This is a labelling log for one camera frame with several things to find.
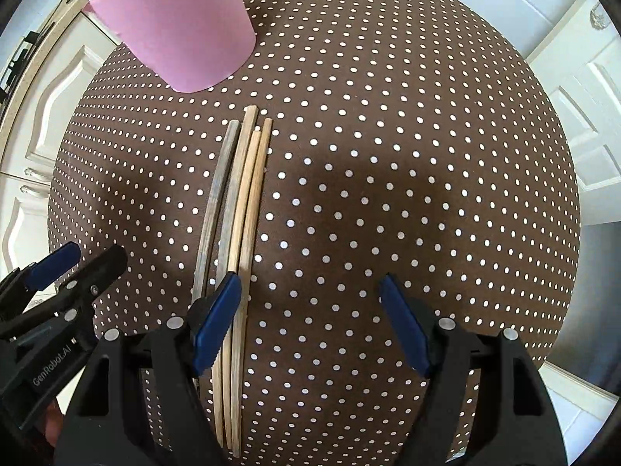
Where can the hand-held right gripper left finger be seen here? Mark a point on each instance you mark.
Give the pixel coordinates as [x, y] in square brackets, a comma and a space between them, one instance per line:
[218, 320]

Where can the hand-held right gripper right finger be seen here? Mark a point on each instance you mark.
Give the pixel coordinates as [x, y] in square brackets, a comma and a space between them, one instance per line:
[402, 320]

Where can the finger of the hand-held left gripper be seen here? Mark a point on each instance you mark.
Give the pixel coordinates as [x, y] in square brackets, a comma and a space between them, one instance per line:
[53, 263]
[104, 264]

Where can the dark grey wooden chopstick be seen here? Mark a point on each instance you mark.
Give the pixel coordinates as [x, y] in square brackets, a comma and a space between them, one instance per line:
[215, 204]

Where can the light bamboo chopstick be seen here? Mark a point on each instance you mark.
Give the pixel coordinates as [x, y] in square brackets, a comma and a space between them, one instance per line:
[255, 204]
[244, 204]

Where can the greyish tan wooden chopstick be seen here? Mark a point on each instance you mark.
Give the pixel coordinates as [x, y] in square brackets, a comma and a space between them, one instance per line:
[233, 199]

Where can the pink cup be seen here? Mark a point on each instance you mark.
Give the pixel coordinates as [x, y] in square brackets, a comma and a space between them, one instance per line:
[179, 24]

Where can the brown polka dot tablecloth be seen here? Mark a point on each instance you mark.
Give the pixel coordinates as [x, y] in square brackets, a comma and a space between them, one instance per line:
[388, 155]

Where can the large white cabinet door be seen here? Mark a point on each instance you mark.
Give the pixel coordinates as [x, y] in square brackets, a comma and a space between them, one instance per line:
[68, 92]

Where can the black cooktop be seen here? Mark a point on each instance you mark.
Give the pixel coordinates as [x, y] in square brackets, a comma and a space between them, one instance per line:
[19, 63]

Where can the white panel door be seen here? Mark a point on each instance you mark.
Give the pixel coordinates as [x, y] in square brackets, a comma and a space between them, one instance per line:
[582, 107]

